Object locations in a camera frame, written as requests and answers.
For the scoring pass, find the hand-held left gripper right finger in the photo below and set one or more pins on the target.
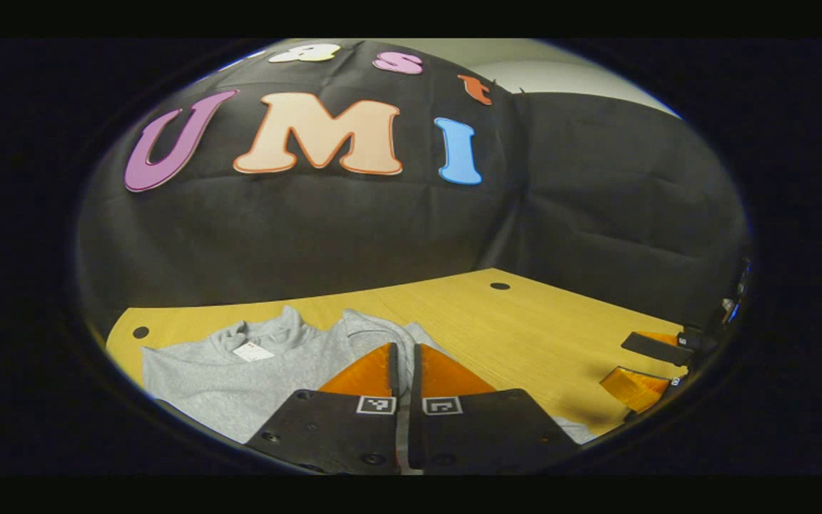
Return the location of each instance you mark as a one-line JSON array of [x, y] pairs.
[[416, 371]]

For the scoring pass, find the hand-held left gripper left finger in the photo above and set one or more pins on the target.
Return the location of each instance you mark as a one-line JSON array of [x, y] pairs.
[[394, 371]]

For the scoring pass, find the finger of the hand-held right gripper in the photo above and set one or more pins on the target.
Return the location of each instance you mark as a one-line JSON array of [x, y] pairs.
[[636, 389], [657, 348]]

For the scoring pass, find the grey sweatshirt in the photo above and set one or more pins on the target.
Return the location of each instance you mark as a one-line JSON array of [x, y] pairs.
[[240, 385]]

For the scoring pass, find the black backdrop cloth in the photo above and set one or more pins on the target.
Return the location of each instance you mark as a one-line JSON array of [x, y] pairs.
[[382, 228]]

